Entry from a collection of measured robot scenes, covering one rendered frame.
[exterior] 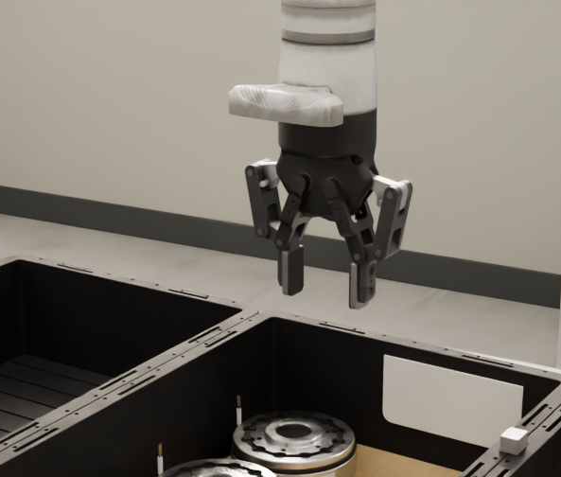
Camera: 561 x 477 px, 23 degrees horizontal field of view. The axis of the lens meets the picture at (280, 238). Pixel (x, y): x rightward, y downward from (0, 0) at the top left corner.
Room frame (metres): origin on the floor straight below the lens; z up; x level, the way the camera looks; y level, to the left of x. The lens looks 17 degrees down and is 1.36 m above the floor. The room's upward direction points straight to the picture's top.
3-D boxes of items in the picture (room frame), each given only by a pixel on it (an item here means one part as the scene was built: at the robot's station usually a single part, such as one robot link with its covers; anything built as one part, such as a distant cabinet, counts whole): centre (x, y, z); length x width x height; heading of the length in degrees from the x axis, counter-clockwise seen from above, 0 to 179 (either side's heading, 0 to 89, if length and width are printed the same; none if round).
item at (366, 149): (1.02, -0.04, 1.10); 0.08 x 0.08 x 0.09
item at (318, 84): (1.01, -0.03, 1.17); 0.11 x 0.09 x 0.06; 148
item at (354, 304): (1.01, -0.06, 1.01); 0.02 x 0.01 x 0.04; 148
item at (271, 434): (1.04, -0.01, 0.86); 0.05 x 0.05 x 0.01
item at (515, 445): (0.87, -0.16, 0.94); 0.02 x 0.01 x 0.01; 147
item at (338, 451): (1.04, -0.01, 0.86); 0.10 x 0.10 x 0.01
